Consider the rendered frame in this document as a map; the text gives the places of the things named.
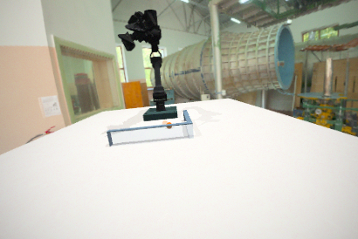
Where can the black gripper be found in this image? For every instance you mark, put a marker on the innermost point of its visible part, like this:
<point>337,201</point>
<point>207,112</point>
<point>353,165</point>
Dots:
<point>143,31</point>

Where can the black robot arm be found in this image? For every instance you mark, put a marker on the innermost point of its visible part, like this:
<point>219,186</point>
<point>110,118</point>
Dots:
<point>156,62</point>

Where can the blue-grey l-shaped top edge strip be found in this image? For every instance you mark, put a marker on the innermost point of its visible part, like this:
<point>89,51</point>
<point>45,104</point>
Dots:
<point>187,117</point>

